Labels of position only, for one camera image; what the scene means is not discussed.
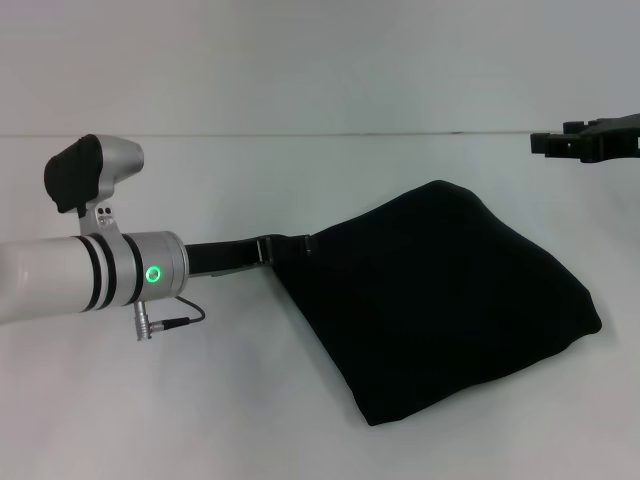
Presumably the black t-shirt with beige print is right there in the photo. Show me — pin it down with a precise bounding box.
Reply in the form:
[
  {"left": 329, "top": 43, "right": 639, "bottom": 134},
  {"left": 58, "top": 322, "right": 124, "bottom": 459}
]
[{"left": 273, "top": 179, "right": 604, "bottom": 428}]

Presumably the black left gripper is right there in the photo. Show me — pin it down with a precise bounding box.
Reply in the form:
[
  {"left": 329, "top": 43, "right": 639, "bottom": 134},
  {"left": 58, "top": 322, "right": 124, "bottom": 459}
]
[{"left": 183, "top": 232, "right": 315, "bottom": 278}]

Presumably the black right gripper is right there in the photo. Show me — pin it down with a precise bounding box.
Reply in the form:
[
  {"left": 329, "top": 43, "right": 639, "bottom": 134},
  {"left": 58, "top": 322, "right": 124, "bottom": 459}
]
[{"left": 529, "top": 113, "right": 640, "bottom": 166}]

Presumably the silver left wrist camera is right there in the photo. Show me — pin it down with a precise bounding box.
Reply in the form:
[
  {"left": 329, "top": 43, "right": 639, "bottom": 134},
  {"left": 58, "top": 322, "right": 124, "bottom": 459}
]
[{"left": 42, "top": 133, "right": 146, "bottom": 237}]

